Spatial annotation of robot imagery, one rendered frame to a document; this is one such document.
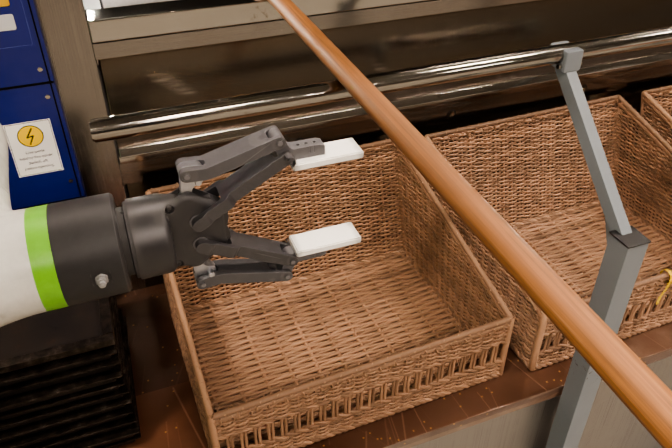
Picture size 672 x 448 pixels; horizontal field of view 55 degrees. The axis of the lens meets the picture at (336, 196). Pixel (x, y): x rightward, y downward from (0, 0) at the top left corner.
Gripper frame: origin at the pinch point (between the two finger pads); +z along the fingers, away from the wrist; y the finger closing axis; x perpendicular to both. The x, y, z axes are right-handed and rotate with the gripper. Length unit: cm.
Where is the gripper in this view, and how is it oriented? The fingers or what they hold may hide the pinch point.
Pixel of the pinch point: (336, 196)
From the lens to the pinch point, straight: 65.0
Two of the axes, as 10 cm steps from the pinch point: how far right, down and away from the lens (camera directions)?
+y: 0.0, 8.2, 5.7
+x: 3.5, 5.3, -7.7
